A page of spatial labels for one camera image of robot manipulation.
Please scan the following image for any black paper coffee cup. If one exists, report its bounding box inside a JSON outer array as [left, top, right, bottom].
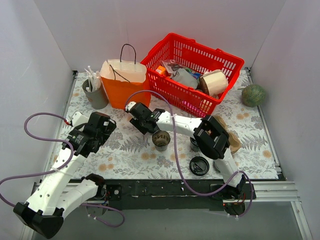
[[190, 137, 200, 152]]

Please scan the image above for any black coffee lid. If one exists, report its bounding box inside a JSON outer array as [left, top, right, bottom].
[[213, 161, 221, 173], [189, 156, 210, 176]]

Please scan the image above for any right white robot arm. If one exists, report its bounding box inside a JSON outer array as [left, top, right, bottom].
[[124, 101, 246, 199]]

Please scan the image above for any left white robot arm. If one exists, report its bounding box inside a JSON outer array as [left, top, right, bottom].
[[13, 111, 117, 239]]

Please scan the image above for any floral patterned table mat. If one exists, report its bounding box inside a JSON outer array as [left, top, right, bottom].
[[74, 70, 279, 180]]

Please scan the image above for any orange paper gift bag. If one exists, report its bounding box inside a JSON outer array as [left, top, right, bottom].
[[100, 53, 151, 109]]

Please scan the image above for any grey cup with straws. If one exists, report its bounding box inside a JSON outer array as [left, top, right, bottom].
[[82, 65, 109, 110]]

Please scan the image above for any orange snack packet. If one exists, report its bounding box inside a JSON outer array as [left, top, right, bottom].
[[155, 65, 167, 76]]

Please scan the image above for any grey crumpled bag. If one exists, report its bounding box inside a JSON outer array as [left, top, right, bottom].
[[171, 68, 198, 89]]

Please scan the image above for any red plastic shopping basket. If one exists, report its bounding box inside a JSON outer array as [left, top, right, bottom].
[[141, 33, 245, 118]]

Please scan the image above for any beige tape roll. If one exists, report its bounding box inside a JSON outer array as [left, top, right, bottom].
[[199, 69, 229, 97]]

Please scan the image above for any brown cardboard cup carrier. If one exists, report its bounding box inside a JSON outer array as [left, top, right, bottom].
[[213, 115, 242, 155]]

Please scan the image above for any green round melon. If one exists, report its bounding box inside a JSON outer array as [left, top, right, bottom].
[[241, 84, 267, 108]]

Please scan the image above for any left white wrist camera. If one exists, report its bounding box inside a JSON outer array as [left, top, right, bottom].
[[64, 111, 89, 130]]

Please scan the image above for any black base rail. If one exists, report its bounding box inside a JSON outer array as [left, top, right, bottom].
[[88, 179, 251, 211]]

